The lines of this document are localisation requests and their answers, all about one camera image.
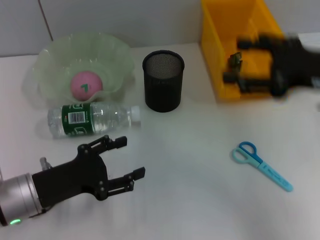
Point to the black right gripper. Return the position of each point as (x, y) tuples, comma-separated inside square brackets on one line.
[(292, 65)]

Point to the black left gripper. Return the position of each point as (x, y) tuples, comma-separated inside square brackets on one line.
[(75, 177)]

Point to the small green toy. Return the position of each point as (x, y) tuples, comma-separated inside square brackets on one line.
[(235, 58)]

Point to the clear bottle with green label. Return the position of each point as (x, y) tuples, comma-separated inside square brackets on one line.
[(100, 120)]

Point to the pink toy peach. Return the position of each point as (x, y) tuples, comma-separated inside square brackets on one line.
[(85, 85)]

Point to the blue scissors with sheath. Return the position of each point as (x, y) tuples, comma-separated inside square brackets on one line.
[(265, 170)]

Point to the black mesh pen cup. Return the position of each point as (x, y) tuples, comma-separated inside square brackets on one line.
[(162, 87)]

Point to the translucent green fruit bowl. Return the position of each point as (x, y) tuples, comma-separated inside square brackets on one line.
[(62, 55)]

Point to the yellow plastic storage bin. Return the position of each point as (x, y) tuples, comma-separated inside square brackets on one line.
[(212, 50)]

